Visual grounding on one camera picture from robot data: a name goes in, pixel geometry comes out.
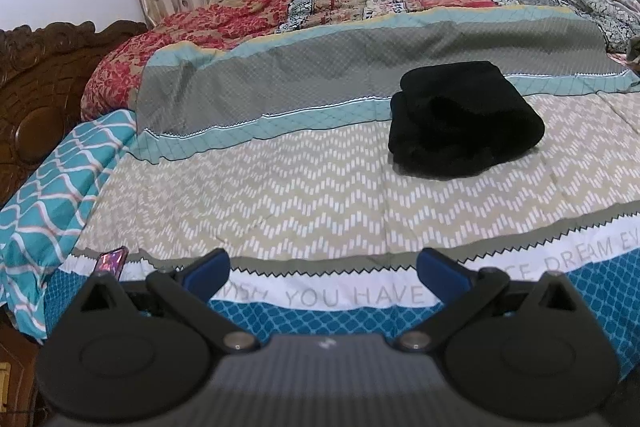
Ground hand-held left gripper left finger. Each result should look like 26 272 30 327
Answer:
75 248 262 354

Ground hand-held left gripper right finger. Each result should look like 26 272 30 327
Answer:
397 248 577 353

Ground black pants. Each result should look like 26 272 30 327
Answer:
387 61 546 180

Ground smartphone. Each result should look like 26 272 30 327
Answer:
95 247 129 280

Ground zigzag patterned bed cover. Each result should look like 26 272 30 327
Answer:
42 4 640 388

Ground teal wave pattern pillow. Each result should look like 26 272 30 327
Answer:
0 108 138 342

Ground wooden nightstand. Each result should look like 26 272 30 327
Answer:
0 309 48 427

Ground carved wooden headboard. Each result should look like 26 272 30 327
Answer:
0 19 150 210

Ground red floral quilt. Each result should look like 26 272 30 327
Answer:
80 0 481 120

